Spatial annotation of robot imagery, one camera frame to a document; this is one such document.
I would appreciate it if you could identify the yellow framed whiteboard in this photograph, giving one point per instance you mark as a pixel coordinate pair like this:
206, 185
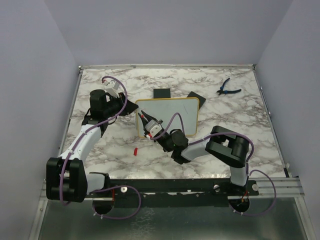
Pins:
183, 111

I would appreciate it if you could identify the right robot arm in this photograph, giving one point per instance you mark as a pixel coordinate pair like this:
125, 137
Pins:
232, 148

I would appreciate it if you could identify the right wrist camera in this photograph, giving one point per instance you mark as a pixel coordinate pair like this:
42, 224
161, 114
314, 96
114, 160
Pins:
152, 128

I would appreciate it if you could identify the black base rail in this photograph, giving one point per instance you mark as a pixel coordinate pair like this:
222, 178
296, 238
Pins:
174, 193

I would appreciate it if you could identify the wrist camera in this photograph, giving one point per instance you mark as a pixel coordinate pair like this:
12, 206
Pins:
152, 128
111, 87

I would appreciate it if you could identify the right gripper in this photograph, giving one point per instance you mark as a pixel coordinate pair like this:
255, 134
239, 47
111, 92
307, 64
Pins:
149, 118

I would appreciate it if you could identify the red marker cap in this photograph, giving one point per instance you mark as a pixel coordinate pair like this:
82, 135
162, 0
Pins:
135, 151

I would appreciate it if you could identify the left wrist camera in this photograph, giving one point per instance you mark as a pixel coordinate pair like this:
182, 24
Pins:
111, 87

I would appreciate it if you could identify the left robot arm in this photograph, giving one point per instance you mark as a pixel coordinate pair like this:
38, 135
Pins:
66, 179

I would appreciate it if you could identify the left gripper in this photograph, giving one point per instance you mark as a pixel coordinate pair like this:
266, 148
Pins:
130, 106

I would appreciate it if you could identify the metal table frame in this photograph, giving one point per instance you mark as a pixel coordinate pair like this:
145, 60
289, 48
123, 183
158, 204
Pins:
235, 100

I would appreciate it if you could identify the black square block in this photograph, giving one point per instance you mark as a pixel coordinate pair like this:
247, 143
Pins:
161, 93
200, 98

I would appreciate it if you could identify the black square block right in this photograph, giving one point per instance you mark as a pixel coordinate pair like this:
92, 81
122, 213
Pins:
200, 98

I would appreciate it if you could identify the black square block left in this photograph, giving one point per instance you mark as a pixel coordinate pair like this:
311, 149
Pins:
161, 93

